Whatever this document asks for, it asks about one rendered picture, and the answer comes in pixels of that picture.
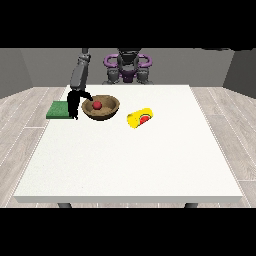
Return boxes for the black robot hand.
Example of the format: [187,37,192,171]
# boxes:
[66,87,95,121]

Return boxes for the green square pad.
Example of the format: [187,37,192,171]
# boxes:
[45,101,73,120]

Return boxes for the brown wooden bowl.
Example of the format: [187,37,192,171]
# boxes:
[81,94,121,122]

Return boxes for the grey robot trunk purple rings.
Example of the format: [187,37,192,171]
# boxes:
[101,48,155,86]

